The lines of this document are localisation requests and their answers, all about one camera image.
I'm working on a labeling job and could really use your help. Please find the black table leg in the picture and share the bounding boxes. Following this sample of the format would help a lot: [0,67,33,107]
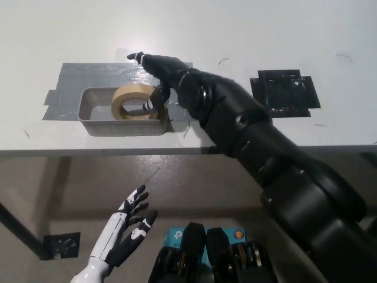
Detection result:
[0,202,48,260]

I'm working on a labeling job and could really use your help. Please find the grey duct tape patch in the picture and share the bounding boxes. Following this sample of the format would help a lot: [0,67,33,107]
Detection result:
[42,62,195,122]

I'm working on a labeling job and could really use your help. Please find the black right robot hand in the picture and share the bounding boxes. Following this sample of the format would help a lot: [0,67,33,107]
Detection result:
[127,52,192,119]

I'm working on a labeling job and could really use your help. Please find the small grey perforated container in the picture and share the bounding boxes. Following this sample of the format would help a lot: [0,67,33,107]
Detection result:
[78,87,170,137]

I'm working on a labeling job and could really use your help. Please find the beige masking tape roll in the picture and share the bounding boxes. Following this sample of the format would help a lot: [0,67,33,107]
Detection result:
[111,83,168,121]

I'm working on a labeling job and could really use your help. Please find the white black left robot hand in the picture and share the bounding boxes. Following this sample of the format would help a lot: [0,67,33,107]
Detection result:
[90,185,158,268]

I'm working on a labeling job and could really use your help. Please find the black tape square patch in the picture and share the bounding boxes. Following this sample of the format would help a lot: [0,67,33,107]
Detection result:
[249,69,321,118]

